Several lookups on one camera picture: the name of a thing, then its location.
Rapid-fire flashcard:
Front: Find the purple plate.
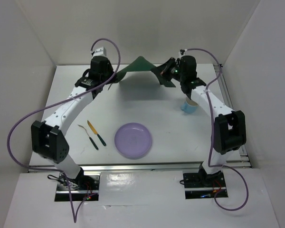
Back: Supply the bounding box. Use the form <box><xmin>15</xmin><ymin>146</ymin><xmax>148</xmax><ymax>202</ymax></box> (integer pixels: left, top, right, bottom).
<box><xmin>114</xmin><ymin>123</ymin><xmax>152</xmax><ymax>160</ymax></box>

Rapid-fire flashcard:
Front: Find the dark green placemat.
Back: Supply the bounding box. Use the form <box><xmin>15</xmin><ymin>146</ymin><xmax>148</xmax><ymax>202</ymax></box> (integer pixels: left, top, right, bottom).
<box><xmin>108</xmin><ymin>56</ymin><xmax>176</xmax><ymax>88</ymax></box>

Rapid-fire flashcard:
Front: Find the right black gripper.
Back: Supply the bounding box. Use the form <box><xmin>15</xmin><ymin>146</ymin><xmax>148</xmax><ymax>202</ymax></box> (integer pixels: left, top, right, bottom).
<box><xmin>152</xmin><ymin>57</ymin><xmax>186</xmax><ymax>82</ymax></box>

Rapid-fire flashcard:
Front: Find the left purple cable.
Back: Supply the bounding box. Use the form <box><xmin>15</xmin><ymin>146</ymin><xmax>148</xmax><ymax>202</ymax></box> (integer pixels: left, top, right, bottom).
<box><xmin>6</xmin><ymin>38</ymin><xmax>121</xmax><ymax>223</ymax></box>

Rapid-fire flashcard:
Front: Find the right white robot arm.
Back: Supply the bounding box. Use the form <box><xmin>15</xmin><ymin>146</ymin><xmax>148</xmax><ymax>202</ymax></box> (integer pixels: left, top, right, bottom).
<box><xmin>151</xmin><ymin>55</ymin><xmax>247</xmax><ymax>187</ymax></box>

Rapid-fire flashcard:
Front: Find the purple cable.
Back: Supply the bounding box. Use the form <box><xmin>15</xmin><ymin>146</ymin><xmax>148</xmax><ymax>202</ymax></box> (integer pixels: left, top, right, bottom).
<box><xmin>6</xmin><ymin>38</ymin><xmax>121</xmax><ymax>223</ymax></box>
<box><xmin>185</xmin><ymin>47</ymin><xmax>249</xmax><ymax>211</ymax></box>

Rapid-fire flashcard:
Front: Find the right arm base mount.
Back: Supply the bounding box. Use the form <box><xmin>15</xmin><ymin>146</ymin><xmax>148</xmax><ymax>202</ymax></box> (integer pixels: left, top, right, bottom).
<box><xmin>179</xmin><ymin>171</ymin><xmax>228</xmax><ymax>200</ymax></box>

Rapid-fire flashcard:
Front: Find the gold fork green handle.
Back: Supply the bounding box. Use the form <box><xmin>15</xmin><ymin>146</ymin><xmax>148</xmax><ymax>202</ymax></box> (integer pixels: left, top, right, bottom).
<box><xmin>78</xmin><ymin>124</ymin><xmax>99</xmax><ymax>150</ymax></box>

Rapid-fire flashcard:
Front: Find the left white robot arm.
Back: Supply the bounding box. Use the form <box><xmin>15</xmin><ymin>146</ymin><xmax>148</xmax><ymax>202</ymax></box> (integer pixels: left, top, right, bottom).
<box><xmin>31</xmin><ymin>47</ymin><xmax>114</xmax><ymax>190</ymax></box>

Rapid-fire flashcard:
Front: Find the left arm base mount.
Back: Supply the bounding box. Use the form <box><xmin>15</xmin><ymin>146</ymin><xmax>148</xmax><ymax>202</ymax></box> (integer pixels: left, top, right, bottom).
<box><xmin>47</xmin><ymin>173</ymin><xmax>100</xmax><ymax>202</ymax></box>

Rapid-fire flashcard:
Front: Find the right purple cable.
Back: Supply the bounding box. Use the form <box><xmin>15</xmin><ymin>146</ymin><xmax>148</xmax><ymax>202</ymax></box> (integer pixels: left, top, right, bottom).
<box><xmin>185</xmin><ymin>47</ymin><xmax>249</xmax><ymax>211</ymax></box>

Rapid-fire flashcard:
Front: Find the light blue mug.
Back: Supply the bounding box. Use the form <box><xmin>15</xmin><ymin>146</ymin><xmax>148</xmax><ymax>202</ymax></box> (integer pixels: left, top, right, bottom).
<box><xmin>180</xmin><ymin>97</ymin><xmax>199</xmax><ymax>114</ymax></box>

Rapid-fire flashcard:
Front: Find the aluminium rail front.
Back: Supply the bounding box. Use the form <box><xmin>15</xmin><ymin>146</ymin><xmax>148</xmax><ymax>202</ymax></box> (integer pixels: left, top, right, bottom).
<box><xmin>26</xmin><ymin>161</ymin><xmax>205</xmax><ymax>173</ymax></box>

